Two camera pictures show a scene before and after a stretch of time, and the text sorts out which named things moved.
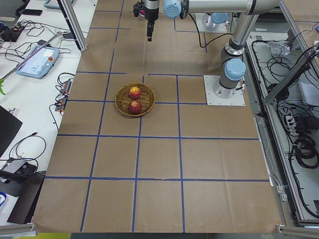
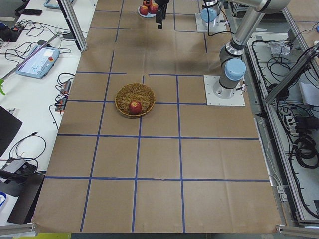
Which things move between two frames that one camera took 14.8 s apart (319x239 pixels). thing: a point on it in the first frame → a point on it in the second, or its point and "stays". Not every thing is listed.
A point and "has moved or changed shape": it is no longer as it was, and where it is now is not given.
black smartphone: [32, 12] stays
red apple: [134, 93] has moved or changed shape
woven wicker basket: [147, 99] stays
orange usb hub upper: [66, 86] stays
